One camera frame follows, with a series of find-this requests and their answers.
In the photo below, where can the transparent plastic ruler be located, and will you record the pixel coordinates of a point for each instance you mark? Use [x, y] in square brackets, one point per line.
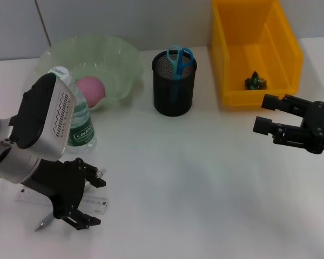
[95, 203]

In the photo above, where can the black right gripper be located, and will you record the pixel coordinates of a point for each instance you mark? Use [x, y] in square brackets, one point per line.
[321, 126]

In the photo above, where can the pink peach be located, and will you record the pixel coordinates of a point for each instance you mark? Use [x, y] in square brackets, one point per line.
[93, 90]

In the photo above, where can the black mesh pen holder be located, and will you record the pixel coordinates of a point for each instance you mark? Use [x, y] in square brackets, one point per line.
[164, 102]

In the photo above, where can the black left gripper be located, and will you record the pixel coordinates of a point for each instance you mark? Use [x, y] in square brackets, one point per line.
[62, 186]

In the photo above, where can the green plastic wrapper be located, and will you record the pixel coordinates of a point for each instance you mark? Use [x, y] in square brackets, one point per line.
[255, 81]

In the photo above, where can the pale green glass fruit bowl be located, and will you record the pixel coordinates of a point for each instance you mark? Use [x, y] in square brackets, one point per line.
[110, 59]

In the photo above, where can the silver pen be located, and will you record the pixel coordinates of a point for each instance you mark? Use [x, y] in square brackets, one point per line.
[43, 225]

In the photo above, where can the clear green-labelled water bottle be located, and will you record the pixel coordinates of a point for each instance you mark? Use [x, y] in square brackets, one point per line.
[82, 126]

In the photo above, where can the blue scissors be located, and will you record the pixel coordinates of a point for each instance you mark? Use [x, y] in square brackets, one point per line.
[179, 64]

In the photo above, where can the yellow plastic bin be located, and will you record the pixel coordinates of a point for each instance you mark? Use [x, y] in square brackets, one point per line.
[259, 48]

